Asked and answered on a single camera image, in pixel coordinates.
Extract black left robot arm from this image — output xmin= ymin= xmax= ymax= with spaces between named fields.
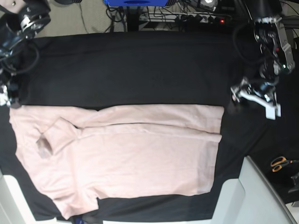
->
xmin=228 ymin=0 xmax=295 ymax=120

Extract white chair left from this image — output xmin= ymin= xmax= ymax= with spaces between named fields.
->
xmin=0 ymin=174 xmax=57 ymax=224

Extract white power strip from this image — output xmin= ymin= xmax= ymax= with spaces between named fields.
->
xmin=139 ymin=12 xmax=232 ymax=24

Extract orange handled scissors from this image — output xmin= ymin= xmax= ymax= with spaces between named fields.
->
xmin=271 ymin=156 xmax=299 ymax=173

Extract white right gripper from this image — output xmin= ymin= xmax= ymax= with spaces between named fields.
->
xmin=0 ymin=81 xmax=21 ymax=109

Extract pink T-shirt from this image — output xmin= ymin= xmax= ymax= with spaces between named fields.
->
xmin=9 ymin=105 xmax=224 ymax=218

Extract white chair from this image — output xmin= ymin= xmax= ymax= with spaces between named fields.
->
xmin=0 ymin=174 xmax=57 ymax=224
xmin=211 ymin=156 xmax=296 ymax=224

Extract blue plastic box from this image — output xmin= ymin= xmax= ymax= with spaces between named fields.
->
xmin=104 ymin=0 xmax=168 ymax=7

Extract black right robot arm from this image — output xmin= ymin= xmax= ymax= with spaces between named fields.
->
xmin=0 ymin=0 xmax=51 ymax=108

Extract black table cloth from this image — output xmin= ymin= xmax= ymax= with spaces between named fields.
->
xmin=0 ymin=32 xmax=299 ymax=222

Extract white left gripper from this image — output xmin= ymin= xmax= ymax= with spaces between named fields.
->
xmin=226 ymin=77 xmax=281 ymax=120

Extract orange blue bottom clamp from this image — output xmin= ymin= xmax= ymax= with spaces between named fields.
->
xmin=70 ymin=215 xmax=103 ymax=224

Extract black device on side table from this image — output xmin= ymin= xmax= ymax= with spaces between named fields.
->
xmin=288 ymin=173 xmax=299 ymax=194

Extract white chair right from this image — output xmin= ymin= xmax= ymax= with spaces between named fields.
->
xmin=211 ymin=156 xmax=296 ymax=224

